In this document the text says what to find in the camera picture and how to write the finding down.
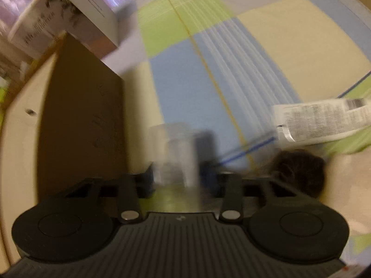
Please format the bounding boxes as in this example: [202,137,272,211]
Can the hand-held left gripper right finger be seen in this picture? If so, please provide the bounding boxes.
[201,161,314,224]

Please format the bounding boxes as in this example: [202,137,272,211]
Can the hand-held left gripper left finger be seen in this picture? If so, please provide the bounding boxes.
[65,164,155,224]

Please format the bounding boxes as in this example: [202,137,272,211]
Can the clear plastic container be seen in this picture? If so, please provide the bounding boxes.
[149,123,201,190]

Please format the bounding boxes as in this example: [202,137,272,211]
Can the brown cardboard storage box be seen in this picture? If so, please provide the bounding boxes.
[0,31,129,268]

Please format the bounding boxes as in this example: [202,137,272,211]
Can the white printed tube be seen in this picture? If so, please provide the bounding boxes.
[272,98,371,147]

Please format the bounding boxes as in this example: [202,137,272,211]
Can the checked bed sheet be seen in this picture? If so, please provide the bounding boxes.
[100,0,371,267]

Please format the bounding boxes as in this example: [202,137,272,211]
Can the white humidifier box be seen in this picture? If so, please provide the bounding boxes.
[8,0,120,61]

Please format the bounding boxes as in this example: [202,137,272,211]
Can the black hair tie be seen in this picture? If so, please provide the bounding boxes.
[272,150,326,202]

